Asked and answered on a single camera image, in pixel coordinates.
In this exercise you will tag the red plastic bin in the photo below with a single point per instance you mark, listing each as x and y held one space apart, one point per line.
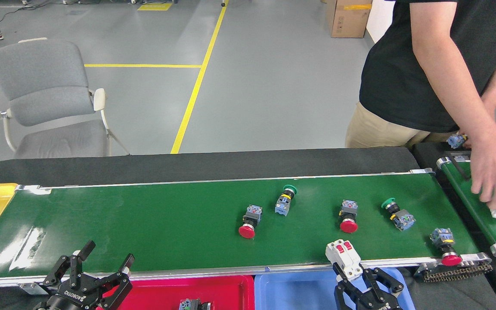
153 297

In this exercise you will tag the long green conveyor belt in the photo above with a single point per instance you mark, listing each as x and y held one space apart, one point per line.
166 224

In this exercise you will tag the person's left hand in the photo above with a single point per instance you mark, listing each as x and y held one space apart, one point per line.
466 140

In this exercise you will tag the blue plastic bin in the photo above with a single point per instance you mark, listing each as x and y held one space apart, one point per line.
295 292

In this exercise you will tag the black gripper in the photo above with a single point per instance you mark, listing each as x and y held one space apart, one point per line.
69 299
373 305

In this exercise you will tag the brown cardboard box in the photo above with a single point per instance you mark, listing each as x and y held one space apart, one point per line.
349 19

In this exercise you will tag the person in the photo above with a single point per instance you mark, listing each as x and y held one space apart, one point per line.
403 86

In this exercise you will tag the person's right forearm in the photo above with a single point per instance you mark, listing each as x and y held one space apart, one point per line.
454 86

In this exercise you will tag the grey office chair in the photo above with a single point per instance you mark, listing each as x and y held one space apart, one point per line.
41 84

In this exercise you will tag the black curved guide bracket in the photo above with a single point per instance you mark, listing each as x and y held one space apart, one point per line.
457 165

